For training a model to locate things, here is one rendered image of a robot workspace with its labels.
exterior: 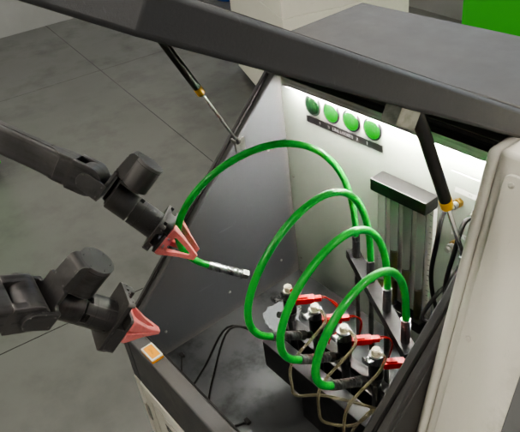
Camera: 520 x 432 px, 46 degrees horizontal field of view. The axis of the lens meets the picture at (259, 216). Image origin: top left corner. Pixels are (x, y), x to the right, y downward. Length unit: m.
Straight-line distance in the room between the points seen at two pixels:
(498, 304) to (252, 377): 0.74
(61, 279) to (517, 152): 0.67
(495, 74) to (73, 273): 0.82
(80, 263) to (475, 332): 0.60
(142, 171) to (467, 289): 0.61
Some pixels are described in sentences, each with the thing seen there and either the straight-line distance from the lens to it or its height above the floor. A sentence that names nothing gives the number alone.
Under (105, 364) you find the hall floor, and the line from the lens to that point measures 2.84.
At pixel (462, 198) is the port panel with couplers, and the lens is 1.22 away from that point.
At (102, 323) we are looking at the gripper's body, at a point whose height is 1.31.
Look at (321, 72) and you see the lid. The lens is 0.57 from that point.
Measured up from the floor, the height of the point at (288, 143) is 1.42.
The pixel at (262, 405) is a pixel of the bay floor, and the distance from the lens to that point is 1.47.
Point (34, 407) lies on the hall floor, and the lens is 2.81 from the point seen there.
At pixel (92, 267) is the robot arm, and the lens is 0.95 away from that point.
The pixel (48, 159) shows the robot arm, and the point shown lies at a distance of 1.23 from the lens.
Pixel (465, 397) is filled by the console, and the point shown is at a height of 1.17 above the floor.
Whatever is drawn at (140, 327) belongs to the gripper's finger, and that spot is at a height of 1.28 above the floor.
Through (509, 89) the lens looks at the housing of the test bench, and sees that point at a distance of 1.19.
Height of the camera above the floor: 1.99
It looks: 35 degrees down
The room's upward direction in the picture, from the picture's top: 8 degrees counter-clockwise
